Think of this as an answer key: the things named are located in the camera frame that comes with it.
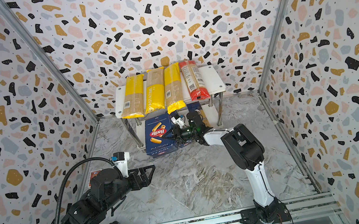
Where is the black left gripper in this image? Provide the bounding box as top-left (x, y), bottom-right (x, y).
top-left (98, 162), bottom-right (163, 213)

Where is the blue Barilla rigatoni box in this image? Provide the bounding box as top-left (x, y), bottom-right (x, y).
top-left (144, 113), bottom-right (179, 158)

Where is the blue Ankara spaghetti bag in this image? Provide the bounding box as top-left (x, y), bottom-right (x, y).
top-left (187, 101), bottom-right (211, 127)

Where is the yellow clear spaghetti bag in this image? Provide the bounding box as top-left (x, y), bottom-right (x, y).
top-left (164, 63), bottom-right (186, 114)

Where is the yellow Pastatime spaghetti bag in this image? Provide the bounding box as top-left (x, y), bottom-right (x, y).
top-left (145, 67), bottom-right (166, 114)

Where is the red spaghetti bag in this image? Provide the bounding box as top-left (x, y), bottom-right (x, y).
top-left (179, 61), bottom-right (210, 101)

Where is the blue Barilla spaghetti box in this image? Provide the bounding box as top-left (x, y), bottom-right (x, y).
top-left (177, 140), bottom-right (193, 148)

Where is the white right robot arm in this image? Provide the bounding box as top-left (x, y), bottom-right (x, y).
top-left (162, 110), bottom-right (283, 224)

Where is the white two-tier shelf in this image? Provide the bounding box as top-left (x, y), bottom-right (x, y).
top-left (115, 65), bottom-right (226, 150)

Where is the red playing card box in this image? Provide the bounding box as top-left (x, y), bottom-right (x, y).
top-left (89, 169), bottom-right (102, 180)

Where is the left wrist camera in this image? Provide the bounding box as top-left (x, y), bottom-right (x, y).
top-left (112, 151), bottom-right (130, 178)

